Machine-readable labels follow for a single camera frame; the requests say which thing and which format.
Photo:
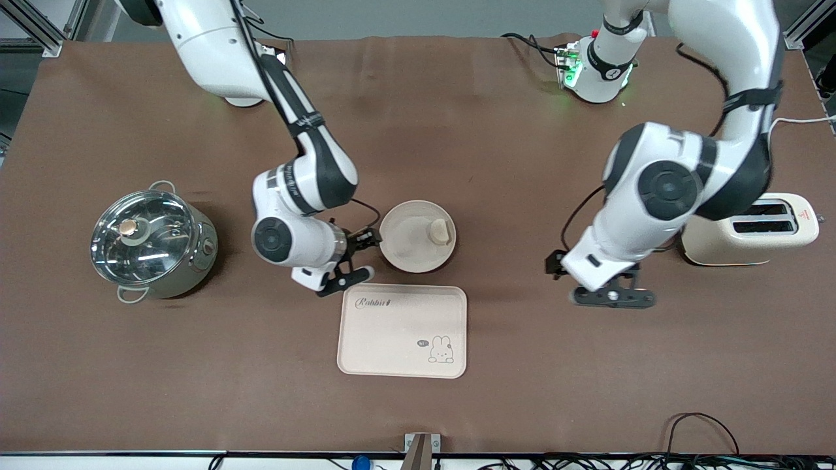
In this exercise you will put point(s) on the round beige plate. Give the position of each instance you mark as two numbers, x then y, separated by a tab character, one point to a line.
408	241

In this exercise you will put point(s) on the cream two-slot toaster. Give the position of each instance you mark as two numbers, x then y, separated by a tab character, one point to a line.
784	248

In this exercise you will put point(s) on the aluminium frame profile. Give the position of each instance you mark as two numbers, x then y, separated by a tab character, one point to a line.
39	29
800	29

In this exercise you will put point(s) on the pale steamed bun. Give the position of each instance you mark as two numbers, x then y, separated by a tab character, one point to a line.
440	232

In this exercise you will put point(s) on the aluminium camera mount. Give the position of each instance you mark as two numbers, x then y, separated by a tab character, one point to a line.
421	450

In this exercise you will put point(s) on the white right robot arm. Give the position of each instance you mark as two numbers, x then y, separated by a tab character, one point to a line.
215	46

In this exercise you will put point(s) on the blue round object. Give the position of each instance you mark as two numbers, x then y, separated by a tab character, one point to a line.
360	463

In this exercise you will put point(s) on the brown table mat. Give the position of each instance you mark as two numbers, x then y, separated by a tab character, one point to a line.
261	391

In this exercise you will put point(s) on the glass pot lid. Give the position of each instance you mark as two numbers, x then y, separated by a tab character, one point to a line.
157	254

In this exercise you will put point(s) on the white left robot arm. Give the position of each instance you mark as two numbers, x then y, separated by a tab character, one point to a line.
666	189

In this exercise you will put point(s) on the beige rabbit print tray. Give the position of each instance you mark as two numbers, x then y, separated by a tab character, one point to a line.
392	339

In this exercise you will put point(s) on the light green electric pot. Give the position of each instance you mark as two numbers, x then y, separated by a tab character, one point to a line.
196	267

